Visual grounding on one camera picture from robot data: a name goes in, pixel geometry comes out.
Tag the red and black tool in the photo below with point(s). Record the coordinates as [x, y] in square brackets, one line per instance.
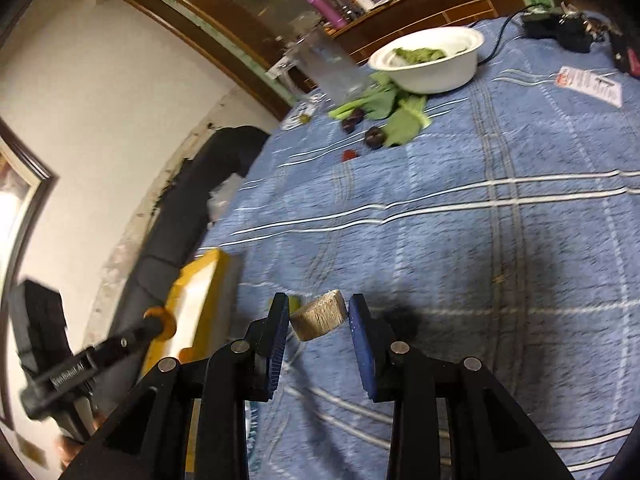
[630, 55]

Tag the wooden cabinet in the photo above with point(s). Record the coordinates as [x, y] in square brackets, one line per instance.
[425, 10]

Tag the framed wall picture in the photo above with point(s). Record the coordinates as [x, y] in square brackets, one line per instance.
[15, 210]

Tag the white and red card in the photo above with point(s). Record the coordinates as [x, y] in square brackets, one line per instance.
[590, 85]

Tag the clear drinking glass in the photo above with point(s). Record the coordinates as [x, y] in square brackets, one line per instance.
[282, 70]

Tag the green round fruit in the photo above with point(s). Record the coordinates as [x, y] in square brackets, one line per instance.
[295, 304]

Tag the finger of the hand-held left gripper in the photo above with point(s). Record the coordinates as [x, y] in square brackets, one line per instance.
[125, 342]

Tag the black sofa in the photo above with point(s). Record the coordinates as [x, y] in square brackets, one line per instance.
[200, 195]

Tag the person's left hand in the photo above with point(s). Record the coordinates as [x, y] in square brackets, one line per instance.
[67, 447]

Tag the small red fruit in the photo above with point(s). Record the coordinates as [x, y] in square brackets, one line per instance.
[350, 154]

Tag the white bowl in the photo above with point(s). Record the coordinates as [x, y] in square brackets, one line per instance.
[430, 72]

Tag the purple bottle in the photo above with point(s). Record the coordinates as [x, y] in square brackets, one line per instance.
[327, 7]

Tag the green vegetables in bowl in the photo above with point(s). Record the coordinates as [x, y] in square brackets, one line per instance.
[420, 55]

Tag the clear plastic container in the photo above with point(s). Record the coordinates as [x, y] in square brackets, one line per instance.
[225, 197]

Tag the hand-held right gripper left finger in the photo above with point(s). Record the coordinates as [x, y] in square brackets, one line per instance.
[277, 345]

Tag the blue striped tablecloth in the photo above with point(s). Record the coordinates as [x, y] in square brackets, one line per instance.
[450, 260]

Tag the small printed card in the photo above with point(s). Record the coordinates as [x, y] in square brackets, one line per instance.
[300, 119]

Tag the green leafy vegetables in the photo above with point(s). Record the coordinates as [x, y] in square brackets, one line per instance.
[400, 117]

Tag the clear glass pitcher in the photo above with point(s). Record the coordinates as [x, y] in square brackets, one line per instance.
[332, 67]

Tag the dark plum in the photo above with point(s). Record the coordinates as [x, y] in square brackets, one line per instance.
[374, 136]
[352, 121]

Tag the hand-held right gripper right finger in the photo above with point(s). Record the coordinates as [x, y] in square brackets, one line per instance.
[361, 345]

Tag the yellow rimmed white tray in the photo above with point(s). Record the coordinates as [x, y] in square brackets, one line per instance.
[200, 300]

